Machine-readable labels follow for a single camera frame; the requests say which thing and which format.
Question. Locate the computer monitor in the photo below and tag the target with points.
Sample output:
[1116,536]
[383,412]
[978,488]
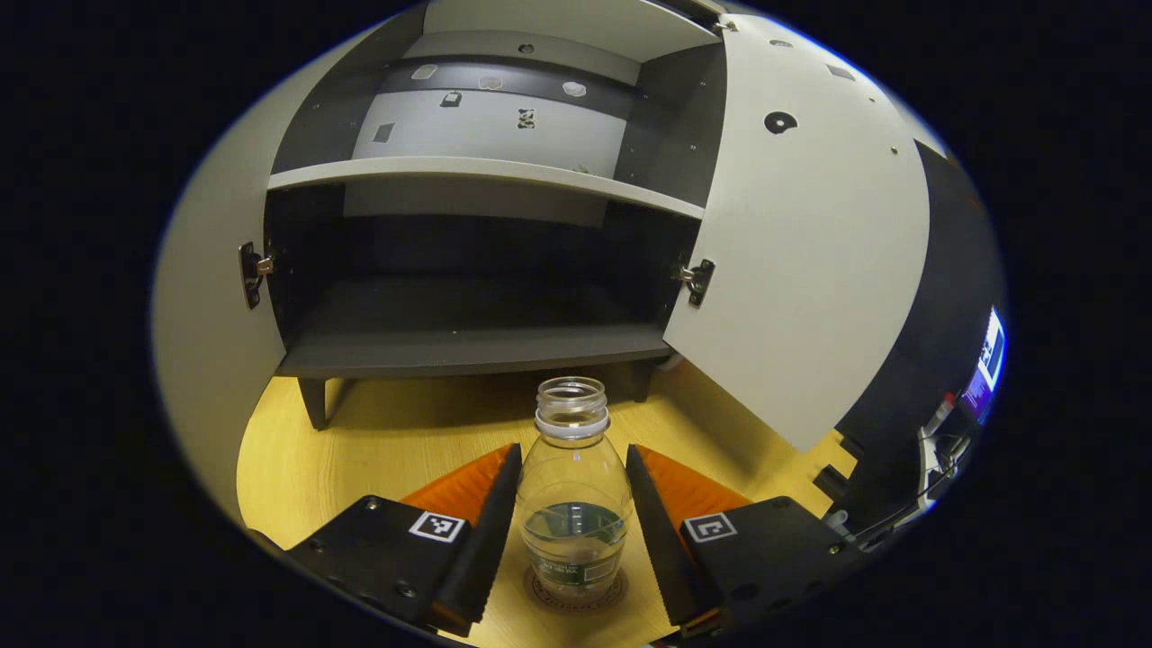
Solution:
[985,369]

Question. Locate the round brown coaster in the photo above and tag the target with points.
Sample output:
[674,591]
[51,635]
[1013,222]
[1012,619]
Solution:
[540,601]

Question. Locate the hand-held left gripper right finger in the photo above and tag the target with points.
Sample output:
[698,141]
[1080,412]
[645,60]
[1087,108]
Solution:
[661,540]

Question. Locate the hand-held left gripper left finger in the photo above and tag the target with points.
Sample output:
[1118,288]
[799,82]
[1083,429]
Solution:
[481,549]

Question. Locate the grey and white cabinet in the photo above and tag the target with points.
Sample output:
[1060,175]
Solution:
[477,171]

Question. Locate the metal cabinet hinge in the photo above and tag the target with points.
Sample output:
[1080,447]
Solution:
[697,281]
[250,274]

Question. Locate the clear plastic bottle green label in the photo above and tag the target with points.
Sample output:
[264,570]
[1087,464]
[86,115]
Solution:
[573,504]

